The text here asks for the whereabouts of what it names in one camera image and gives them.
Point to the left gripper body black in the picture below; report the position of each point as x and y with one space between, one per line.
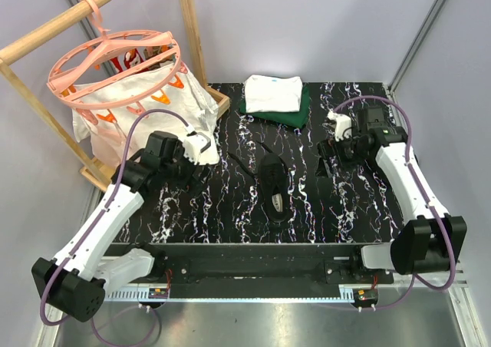
180 171

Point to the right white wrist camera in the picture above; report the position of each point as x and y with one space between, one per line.
342 126

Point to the aluminium rail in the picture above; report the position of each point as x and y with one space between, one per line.
241 291

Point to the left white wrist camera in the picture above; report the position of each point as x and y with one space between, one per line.
194 145

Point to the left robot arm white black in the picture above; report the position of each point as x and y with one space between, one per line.
75 281

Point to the black shoelace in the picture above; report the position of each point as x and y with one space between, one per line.
241 166

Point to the pink cloth hanging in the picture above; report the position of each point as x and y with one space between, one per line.
108 145

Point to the folded white t-shirt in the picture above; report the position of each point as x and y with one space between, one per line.
270 94

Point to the folded green garment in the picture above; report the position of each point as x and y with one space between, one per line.
291 119

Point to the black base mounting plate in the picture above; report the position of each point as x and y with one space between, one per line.
186 263

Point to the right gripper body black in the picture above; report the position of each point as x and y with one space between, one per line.
346 151

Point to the pink round clip hanger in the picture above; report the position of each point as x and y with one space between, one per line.
125 52

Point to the black canvas sneaker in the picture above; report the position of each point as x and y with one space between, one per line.
273 183

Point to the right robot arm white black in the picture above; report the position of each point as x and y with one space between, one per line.
431 238

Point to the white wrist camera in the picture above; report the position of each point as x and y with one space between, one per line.
342 126
194 145

